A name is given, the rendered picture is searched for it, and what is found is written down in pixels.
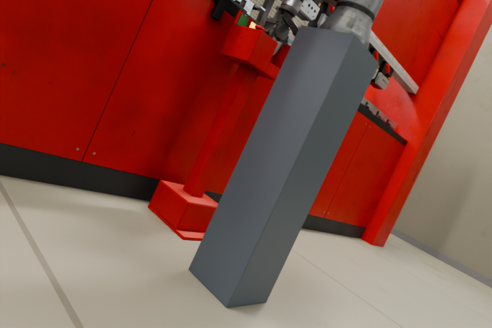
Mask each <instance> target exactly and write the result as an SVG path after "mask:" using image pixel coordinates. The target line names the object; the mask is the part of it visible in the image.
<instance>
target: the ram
mask: <svg viewBox="0 0 492 328"><path fill-rule="evenodd" d="M458 5H459V3H458V0H384V1H383V3H382V5H381V7H380V10H379V12H378V14H377V16H376V18H375V20H374V22H373V25H372V26H371V30H372V32H373V33H374V34H375V35H376V36H377V37H378V38H379V40H380V41H381V42H382V43H383V45H384V46H385V47H386V48H387V50H388V51H389V52H390V53H391V54H392V55H393V56H394V58H395V59H396V60H397V61H398V63H399V64H400V65H401V67H402V68H403V69H404V70H405V71H406V72H407V73H408V74H409V76H410V77H411V78H412V79H413V81H414V82H415V83H416V84H417V85H418V87H420V84H421V83H422V80H423V78H424V77H425V74H426V72H427V70H428V68H429V66H430V64H431V62H432V60H433V57H434V56H435V53H436V51H437V49H438V47H439V45H440V43H441V41H442V39H443V37H444V34H445V32H446V30H447V28H448V26H449V24H450V22H451V20H452V18H453V15H454V14H455V11H456V10H457V8H458ZM370 43H371V44H372V46H371V47H372V48H375V49H376V50H377V51H378V52H379V53H380V54H381V55H382V56H383V58H384V59H383V61H386V62H388V63H389V65H390V66H391V67H392V68H393V69H394V71H393V74H392V77H393V78H394V79H395V80H396V81H397V82H398V83H399V84H400V85H401V86H402V87H403V88H404V89H405V90H406V92H409V93H412V94H416V93H417V90H416V89H415V88H414V87H413V85H412V84H411V83H410V82H409V80H408V79H407V78H406V77H405V76H404V74H403V73H402V72H401V71H400V70H399V69H398V68H397V67H396V66H395V64H394V63H393V62H392V61H391V60H390V58H389V57H388V56H387V55H386V53H385V52H383V50H382V49H381V48H380V47H379V46H378V45H377V43H376V42H375V41H374V40H373V38H372V37H370Z"/></svg>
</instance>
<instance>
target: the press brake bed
mask: <svg viewBox="0 0 492 328"><path fill-rule="evenodd" d="M214 5H215V2H213V0H0V175H2V176H10V177H15V178H19V179H27V180H32V181H36V182H44V183H48V184H52V185H60V186H65V187H72V188H77V189H82V190H89V191H94V192H98V193H106V194H110V195H118V196H122V197H127V198H134V199H139V200H144V201H151V199H152V196H153V195H154V192H155V190H156V188H157V186H158V184H159V181H160V180H163V181H167V182H173V183H177V184H181V185H185V183H186V181H187V178H188V176H189V175H190V172H191V170H192V168H193V165H194V163H195V161H196V159H197V156H198V154H199V152H200V150H201V147H202V146H203V144H204V141H205V139H206V137H207V135H208V132H209V130H210V128H211V126H212V123H213V121H214V120H215V117H216V115H217V112H218V111H219V108H220V106H221V104H222V102H223V99H224V97H225V95H226V92H227V91H228V88H229V86H230V84H231V82H232V80H233V78H234V75H235V73H236V71H237V68H238V66H239V65H238V64H236V63H234V62H233V61H231V60H230V59H228V58H226V57H225V56H224V55H222V54H221V53H220V51H221V49H222V47H223V44H224V42H225V41H226V37H227V36H228V33H229V31H230V29H231V27H232V25H233V22H234V20H235V17H234V16H232V15H231V14H229V13H228V12H226V11H225V10H224V12H223V15H222V17H221V19H220V21H216V20H215V19H214V18H212V17H211V16H210V14H211V11H212V9H213V7H214ZM274 82H275V81H274V80H270V79H268V78H264V77H261V76H259V75H258V76H257V78H256V81H255V83H254V84H253V88H252V89H251V91H250V93H249V96H248V98H247V100H246V102H245V105H244V107H243V109H242V111H241V113H240V115H239V118H238V119H237V122H236V124H235V126H234V129H233V131H232V133H231V135H230V137H229V139H228V142H227V144H226V145H225V148H224V150H223V153H222V155H221V157H220V159H219V161H218V163H217V166H216V168H215V170H214V173H213V174H212V177H211V179H210V181H209V184H208V185H207V187H206V190H205V192H204V194H206V195H207V196H209V197H210V198H211V199H213V200H214V201H216V202H217V203H219V202H220V199H221V197H222V195H223V193H224V191H225V188H226V186H227V184H228V181H229V179H230V178H231V175H232V173H233V171H234V169H235V167H236V164H237V162H238V160H239V158H240V156H241V154H242V151H243V149H244V147H245V144H246V143H247V140H248V138H249V137H250V134H251V132H252V130H253V128H254V125H255V123H256V121H257V119H258V116H259V114H260V112H261V110H262V108H263V106H264V103H265V102H266V100H267V97H268V95H269V93H270V91H271V88H272V86H273V84H274ZM404 148H405V146H404V145H403V144H401V143H400V142H399V141H397V140H396V139H394V138H393V137H392V136H391V135H389V134H388V133H386V132H385V131H384V130H383V129H381V128H380V127H379V126H378V125H376V124H375V123H373V122H372V121H371V120H369V119H368V118H367V117H366V116H364V115H363V114H361V113H360V112H359V111H357V112H356V114H355V116H354V118H353V120H352V122H351V124H350V127H349V129H348V131H347V133H346V135H345V137H344V139H343V142H342V144H341V145H340V148H339V150H338V152H337V154H336V156H335V159H334V160H333V162H332V164H331V166H330V169H329V171H328V173H327V175H326V177H325V179H324V182H323V184H322V186H321V188H320V190H319V192H318V194H317V196H316V199H315V201H314V202H313V205H312V207H311V209H310V211H309V213H308V215H307V217H306V219H305V222H304V224H303V226H302V228H305V229H309V230H314V231H321V232H326V233H331V234H338V235H342V236H350V237H354V238H359V239H361V237H362V235H363V233H364V231H365V228H366V227H367V225H368V223H369V221H370V219H371V217H372V215H373V212H374V210H375V208H376V206H377V204H378V202H379V200H380V198H381V196H382V194H383V192H384V189H385V187H386V186H387V183H388V181H389V180H390V177H391V175H392V173H393V171H394V169H395V166H396V165H397V163H398V161H399V159H400V156H401V155H402V153H403V150H404Z"/></svg>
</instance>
